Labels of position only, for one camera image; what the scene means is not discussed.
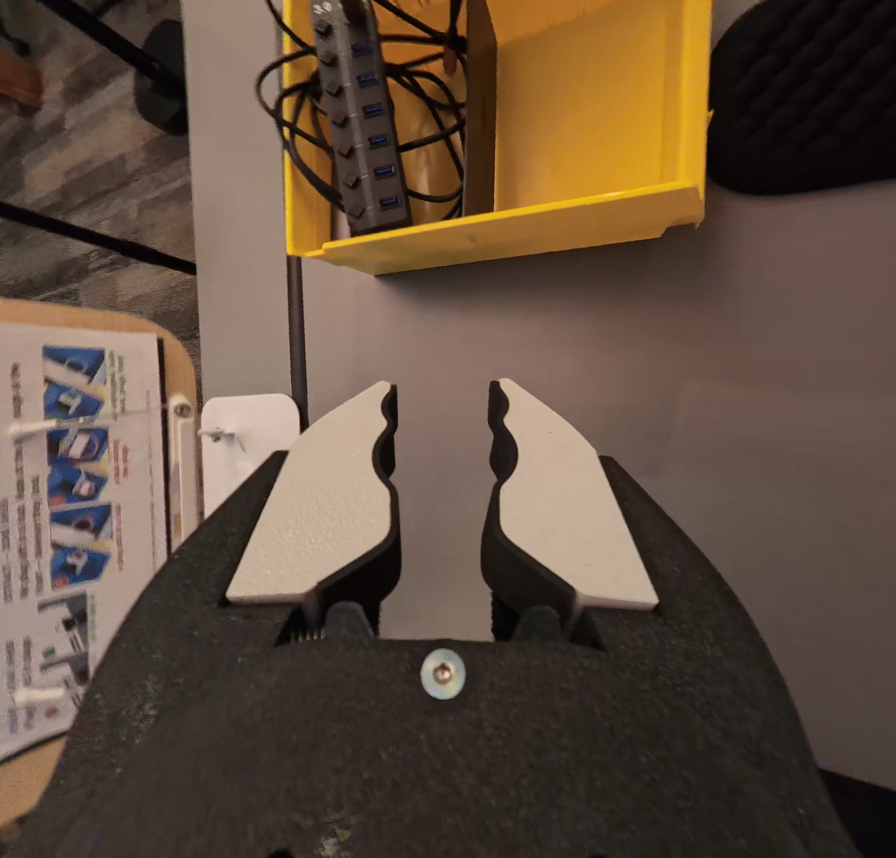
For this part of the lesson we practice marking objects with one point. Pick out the yellow plastic bin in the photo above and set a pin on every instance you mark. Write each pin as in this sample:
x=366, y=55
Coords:
x=595, y=102

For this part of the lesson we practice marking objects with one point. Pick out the black divider panel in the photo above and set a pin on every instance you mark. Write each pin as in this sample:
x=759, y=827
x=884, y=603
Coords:
x=479, y=102

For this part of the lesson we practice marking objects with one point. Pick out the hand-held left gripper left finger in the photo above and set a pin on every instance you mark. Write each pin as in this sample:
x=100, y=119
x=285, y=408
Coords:
x=315, y=522

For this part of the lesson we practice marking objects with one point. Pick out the black usb hub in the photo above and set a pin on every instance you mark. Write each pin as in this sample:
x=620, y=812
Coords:
x=364, y=158

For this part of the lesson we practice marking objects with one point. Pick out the white stand base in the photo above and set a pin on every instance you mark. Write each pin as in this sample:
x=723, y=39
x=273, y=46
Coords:
x=266, y=417

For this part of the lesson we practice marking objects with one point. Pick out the black quilted wrist rest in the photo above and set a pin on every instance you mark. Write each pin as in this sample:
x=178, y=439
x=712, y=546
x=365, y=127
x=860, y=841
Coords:
x=805, y=88

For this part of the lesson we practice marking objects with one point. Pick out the printed instruction sheet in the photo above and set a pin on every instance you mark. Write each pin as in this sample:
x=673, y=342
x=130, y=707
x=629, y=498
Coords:
x=140, y=382

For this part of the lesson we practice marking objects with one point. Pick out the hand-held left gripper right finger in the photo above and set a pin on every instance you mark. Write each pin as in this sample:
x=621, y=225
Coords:
x=574, y=522

